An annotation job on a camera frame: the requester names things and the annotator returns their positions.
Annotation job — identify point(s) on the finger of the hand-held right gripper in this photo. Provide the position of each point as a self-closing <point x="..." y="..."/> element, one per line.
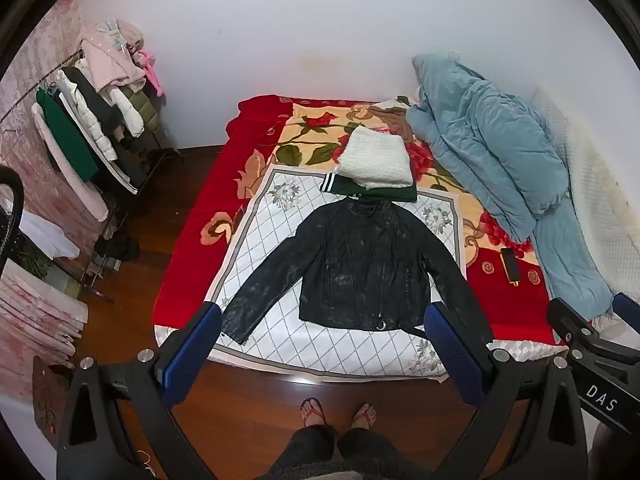
<point x="567" y="320"/>
<point x="627" y="307"/>

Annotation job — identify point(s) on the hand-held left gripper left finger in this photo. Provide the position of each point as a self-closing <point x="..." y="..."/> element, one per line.
<point x="192" y="350"/>

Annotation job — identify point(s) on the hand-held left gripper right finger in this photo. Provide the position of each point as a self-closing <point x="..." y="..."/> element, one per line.
<point x="452" y="352"/>

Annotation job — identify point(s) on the black leather jacket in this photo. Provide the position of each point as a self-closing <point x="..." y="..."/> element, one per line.
<point x="360" y="270"/>

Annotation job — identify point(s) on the person's right forearm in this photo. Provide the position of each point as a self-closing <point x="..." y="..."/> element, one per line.
<point x="607" y="452"/>

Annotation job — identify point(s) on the black metal clothes rack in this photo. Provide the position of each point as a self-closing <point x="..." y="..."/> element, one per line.
<point x="160" y="152"/>

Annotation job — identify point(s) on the row of hanging clothes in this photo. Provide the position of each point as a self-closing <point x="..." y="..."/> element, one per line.
<point x="67" y="130"/>

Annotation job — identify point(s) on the white patterned mattress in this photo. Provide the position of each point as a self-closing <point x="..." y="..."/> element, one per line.
<point x="525" y="349"/>

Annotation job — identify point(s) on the black phone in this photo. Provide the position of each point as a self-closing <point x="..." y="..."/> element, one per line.
<point x="510" y="265"/>

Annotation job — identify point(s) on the red flip-flop sandal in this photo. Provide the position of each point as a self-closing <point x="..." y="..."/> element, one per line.
<point x="364" y="416"/>
<point x="312" y="412"/>

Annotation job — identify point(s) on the dark cloth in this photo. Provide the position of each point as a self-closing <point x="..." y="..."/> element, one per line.
<point x="117" y="249"/>

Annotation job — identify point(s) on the person's right leg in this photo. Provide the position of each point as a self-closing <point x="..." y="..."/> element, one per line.
<point x="370" y="452"/>

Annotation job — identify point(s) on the person's leg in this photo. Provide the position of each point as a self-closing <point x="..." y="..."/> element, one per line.
<point x="370" y="452"/>
<point x="310" y="452"/>

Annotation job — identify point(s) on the white diamond pattern cloth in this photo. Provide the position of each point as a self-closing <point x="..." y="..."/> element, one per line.
<point x="265" y="225"/>

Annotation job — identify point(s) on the brown floral panel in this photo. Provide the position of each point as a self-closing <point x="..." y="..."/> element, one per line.
<point x="50" y="395"/>

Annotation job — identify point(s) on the person's left leg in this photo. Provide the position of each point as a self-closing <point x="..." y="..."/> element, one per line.
<point x="310" y="452"/>

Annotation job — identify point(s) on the pink floral curtain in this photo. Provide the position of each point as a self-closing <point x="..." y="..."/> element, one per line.
<point x="35" y="70"/>
<point x="30" y="320"/>

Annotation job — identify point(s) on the red floral blanket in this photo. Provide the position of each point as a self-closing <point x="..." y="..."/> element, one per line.
<point x="210" y="180"/>

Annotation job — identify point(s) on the light blue quilt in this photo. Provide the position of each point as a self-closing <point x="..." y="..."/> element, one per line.
<point x="490" y="135"/>

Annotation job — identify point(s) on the white folded knit sweater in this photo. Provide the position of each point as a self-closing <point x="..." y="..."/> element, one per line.
<point x="375" y="160"/>

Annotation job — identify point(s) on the brown folded garment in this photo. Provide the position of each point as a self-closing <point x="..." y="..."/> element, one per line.
<point x="395" y="121"/>

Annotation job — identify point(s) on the cream folded garment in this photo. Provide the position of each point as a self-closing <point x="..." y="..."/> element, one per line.
<point x="390" y="104"/>

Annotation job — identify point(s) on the black curved frame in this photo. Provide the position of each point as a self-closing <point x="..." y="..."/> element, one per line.
<point x="14" y="200"/>

